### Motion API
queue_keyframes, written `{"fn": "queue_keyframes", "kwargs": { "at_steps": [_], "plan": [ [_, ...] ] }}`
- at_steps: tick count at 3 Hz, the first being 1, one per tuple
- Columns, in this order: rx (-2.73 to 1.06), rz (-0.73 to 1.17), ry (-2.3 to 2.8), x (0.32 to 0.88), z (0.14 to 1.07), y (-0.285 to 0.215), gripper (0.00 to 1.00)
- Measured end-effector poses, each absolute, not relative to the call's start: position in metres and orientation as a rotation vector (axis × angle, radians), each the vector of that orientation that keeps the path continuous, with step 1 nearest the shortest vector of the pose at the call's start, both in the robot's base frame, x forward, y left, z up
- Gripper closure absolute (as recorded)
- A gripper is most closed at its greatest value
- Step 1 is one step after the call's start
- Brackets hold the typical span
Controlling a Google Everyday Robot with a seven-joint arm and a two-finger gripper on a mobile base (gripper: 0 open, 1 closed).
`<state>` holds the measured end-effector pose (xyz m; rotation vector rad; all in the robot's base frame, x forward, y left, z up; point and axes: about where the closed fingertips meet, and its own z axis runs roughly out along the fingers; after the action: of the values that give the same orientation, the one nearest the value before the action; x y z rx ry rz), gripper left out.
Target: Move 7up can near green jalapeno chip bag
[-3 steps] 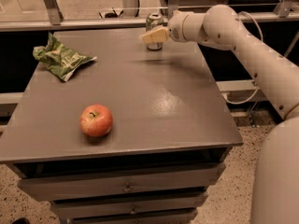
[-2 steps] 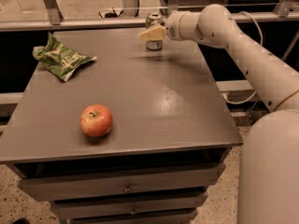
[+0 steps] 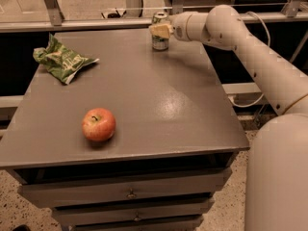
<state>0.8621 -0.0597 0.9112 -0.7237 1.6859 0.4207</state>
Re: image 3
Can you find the green jalapeno chip bag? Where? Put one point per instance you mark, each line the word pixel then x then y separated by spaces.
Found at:
pixel 61 62

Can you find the metal railing frame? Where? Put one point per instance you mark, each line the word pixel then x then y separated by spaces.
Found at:
pixel 48 15

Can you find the grey drawer cabinet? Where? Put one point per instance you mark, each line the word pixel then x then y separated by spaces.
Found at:
pixel 175 139

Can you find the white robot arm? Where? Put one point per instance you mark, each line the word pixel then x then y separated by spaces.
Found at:
pixel 276 195

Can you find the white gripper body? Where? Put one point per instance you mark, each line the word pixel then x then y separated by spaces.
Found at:
pixel 179 27

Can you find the red apple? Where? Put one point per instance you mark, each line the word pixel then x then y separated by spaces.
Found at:
pixel 98 124

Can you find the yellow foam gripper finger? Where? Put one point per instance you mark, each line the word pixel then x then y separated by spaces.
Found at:
pixel 161 30

